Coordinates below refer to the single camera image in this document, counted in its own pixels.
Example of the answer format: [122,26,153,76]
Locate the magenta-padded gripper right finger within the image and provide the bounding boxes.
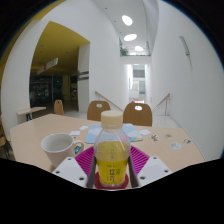
[127,145,173,188]

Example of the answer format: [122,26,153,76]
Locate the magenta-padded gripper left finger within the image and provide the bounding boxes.
[52,145,98,188]

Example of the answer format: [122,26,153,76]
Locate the yellow drink bottle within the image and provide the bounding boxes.
[93,110,132,187]

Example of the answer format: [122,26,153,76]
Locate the white ceramic mug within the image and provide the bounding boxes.
[40,132,85,168]

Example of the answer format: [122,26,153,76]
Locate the round white-blue sticker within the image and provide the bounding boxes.
[170,141,182,150]

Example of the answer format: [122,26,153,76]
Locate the pastel colourful game board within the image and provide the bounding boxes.
[84,123,144,144]

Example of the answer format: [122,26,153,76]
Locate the flat round red coaster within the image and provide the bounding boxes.
[93,171,130,191]

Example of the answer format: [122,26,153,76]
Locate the wooden chair with oval cutout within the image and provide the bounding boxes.
[86,100,112,122]
[122,102,153,127]

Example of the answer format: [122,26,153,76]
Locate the small wooden chair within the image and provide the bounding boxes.
[53,99,64,116]

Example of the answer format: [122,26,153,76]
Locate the small light wooden side table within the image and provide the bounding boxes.
[16,106,47,122]

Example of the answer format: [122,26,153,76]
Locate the wooden stair handrail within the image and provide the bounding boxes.
[151,92,171,116]
[94,90,124,112]

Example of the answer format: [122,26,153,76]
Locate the white hanging sign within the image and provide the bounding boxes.
[36,57,59,75]

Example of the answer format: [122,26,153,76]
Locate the green potted plant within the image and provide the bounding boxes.
[119,46,129,57]

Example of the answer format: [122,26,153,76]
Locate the round ceiling lights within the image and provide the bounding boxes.
[121,14,145,56]

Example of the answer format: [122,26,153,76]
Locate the grey wall-mounted fixture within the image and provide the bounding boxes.
[178,35,191,57]

